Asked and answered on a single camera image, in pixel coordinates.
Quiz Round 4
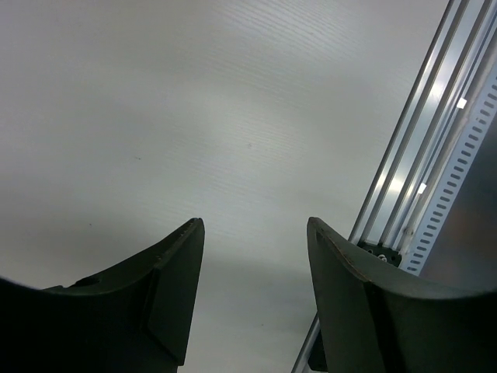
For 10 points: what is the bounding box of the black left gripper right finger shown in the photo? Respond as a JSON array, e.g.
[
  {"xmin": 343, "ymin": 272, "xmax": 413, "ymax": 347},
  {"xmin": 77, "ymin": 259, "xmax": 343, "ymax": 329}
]
[{"xmin": 307, "ymin": 217, "xmax": 496, "ymax": 372}]

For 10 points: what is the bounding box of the grey slotted cable duct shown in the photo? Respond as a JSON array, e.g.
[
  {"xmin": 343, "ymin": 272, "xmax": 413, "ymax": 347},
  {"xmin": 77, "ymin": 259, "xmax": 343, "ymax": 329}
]
[{"xmin": 400, "ymin": 71, "xmax": 496, "ymax": 276}]

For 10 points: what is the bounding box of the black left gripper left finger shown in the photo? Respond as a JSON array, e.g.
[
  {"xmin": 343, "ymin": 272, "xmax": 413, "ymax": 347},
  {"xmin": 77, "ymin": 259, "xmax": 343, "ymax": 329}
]
[{"xmin": 1, "ymin": 218, "xmax": 205, "ymax": 372}]

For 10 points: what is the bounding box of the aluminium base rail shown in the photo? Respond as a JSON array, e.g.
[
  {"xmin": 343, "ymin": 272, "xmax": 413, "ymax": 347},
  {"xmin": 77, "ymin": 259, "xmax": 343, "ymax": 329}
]
[{"xmin": 294, "ymin": 1, "xmax": 496, "ymax": 372}]

